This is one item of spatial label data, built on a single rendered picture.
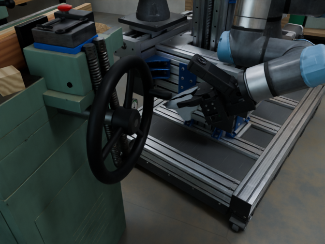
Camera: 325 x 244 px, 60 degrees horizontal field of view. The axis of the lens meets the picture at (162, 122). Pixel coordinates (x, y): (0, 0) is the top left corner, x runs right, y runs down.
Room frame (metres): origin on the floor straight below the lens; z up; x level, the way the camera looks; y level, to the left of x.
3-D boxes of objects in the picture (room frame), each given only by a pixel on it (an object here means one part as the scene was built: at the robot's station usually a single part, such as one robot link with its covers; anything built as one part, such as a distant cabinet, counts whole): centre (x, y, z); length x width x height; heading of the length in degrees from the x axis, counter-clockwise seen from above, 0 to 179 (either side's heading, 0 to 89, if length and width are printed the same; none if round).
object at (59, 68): (0.60, 0.21, 0.91); 0.15 x 0.14 x 0.09; 160
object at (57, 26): (0.61, 0.20, 0.99); 0.13 x 0.11 x 0.06; 160
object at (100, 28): (0.87, 0.22, 0.91); 0.10 x 0.07 x 0.02; 70
